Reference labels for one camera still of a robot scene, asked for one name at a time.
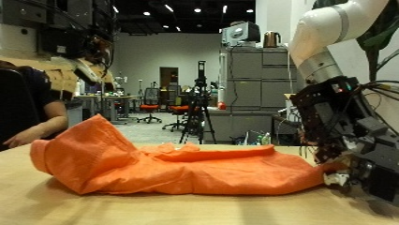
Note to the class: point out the dark side table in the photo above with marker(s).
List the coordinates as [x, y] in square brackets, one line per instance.
[286, 131]

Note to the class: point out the green potted plant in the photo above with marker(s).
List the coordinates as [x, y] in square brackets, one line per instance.
[374, 40]

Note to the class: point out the low grey cabinet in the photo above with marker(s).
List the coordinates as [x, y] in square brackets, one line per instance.
[238, 125]

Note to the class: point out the brown door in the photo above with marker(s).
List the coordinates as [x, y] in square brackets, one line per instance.
[169, 78]

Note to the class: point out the ceiling light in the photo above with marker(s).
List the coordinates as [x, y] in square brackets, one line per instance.
[146, 13]
[223, 9]
[249, 11]
[167, 8]
[197, 10]

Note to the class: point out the orange seat mesh office chair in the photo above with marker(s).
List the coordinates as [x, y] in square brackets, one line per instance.
[178, 109]
[149, 107]

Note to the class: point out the grey boxy appliance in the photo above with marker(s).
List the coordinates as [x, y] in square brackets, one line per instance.
[242, 34]

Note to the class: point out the orange button shirt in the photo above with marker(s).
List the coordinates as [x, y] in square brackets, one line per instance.
[186, 172]

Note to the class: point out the red ball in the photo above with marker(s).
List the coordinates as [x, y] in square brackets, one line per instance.
[221, 106]

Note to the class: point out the person in dark shirt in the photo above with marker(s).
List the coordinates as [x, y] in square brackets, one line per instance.
[38, 90]

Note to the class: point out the tall grey drawer cabinet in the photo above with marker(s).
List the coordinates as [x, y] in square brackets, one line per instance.
[249, 78]

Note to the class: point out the black camera tripod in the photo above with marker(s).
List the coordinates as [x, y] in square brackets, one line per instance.
[199, 103]

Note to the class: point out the grey pedestal cabinet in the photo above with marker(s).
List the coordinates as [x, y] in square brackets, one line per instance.
[74, 115]

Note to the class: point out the copper electric kettle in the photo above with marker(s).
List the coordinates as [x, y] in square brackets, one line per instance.
[271, 40]

